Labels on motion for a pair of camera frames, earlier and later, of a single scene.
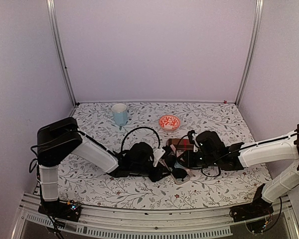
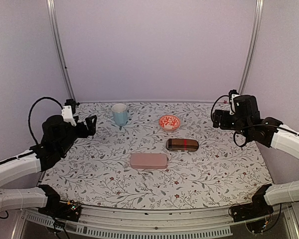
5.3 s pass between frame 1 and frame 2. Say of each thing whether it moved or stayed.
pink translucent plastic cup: moved
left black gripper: moved
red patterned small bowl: stayed
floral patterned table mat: stayed
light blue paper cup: stayed
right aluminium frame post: stayed
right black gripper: moved
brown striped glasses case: stayed
